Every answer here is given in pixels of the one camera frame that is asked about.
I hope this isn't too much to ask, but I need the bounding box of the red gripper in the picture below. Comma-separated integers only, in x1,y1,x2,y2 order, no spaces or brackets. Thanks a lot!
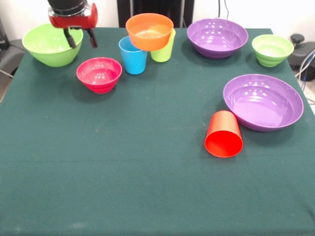
48,2,98,50

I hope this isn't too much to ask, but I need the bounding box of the large green bowl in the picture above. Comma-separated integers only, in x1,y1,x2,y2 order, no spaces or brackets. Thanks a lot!
22,23,84,68

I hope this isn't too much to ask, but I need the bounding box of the orange bowl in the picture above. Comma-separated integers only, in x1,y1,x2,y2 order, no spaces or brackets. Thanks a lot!
126,13,174,52

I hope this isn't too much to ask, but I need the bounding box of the red cup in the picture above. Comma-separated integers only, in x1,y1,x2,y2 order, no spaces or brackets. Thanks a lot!
204,110,244,158

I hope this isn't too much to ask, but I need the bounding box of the pink bowl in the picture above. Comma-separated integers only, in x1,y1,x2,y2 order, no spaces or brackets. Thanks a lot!
76,57,123,94

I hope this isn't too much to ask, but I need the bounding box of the blue cup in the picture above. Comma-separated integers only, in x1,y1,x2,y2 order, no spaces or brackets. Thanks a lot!
118,36,148,75

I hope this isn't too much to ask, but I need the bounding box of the black chair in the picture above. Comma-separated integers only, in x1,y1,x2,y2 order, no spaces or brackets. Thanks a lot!
0,17,28,77
289,33,315,82

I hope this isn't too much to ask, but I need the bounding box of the yellow-green cup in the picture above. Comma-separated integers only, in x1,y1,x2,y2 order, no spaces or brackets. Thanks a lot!
150,28,176,63

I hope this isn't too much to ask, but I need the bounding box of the purple bowl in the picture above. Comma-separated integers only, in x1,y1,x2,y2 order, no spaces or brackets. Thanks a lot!
187,18,249,59
223,74,305,132

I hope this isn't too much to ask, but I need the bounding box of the dark green tablecloth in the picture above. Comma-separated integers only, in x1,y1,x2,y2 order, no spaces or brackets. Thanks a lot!
0,26,315,236

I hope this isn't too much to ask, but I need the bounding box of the small green bowl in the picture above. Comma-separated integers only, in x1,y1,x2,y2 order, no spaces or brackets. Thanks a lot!
252,34,295,67

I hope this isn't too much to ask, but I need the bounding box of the black cable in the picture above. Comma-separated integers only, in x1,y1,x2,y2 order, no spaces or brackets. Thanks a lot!
218,0,231,20

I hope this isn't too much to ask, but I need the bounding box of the white cable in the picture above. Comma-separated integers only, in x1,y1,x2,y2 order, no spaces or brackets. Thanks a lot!
294,55,315,78

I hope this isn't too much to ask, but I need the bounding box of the blue cable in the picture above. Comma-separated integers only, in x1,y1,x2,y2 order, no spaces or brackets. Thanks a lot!
300,49,315,83

